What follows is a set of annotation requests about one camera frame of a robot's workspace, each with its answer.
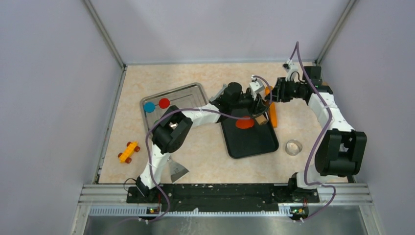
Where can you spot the silver metal tray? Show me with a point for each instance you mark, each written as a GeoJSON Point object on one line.
{"type": "Point", "coordinates": [188, 96]}

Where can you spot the orange-red dough piece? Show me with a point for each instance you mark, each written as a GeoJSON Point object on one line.
{"type": "Point", "coordinates": [245, 123]}

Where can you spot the wooden handled metal scraper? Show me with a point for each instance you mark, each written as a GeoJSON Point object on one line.
{"type": "Point", "coordinates": [177, 170]}

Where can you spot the orange toy carrot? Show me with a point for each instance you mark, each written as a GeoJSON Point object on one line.
{"type": "Point", "coordinates": [272, 113]}

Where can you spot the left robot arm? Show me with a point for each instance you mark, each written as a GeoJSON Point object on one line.
{"type": "Point", "coordinates": [168, 134]}

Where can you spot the blue dough disc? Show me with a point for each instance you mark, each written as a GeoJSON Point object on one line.
{"type": "Point", "coordinates": [149, 107]}

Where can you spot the grey toy block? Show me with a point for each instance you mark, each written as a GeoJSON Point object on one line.
{"type": "Point", "coordinates": [218, 94]}

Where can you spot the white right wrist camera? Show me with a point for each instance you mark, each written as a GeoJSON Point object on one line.
{"type": "Point", "coordinates": [291, 69]}

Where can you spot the red dough disc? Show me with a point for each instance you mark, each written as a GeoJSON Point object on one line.
{"type": "Point", "coordinates": [164, 103]}

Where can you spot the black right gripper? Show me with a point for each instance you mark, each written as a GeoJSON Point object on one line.
{"type": "Point", "coordinates": [279, 95]}

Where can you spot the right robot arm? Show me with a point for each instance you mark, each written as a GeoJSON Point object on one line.
{"type": "Point", "coordinates": [339, 149]}

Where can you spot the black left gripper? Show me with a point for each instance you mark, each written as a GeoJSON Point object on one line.
{"type": "Point", "coordinates": [257, 106]}

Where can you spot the yellow toy car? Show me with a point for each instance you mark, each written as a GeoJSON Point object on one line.
{"type": "Point", "coordinates": [131, 148]}

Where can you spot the black baking tray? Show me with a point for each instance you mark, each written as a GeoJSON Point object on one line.
{"type": "Point", "coordinates": [241, 143]}

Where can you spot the wooden dough roller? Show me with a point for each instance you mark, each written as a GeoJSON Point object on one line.
{"type": "Point", "coordinates": [261, 113]}

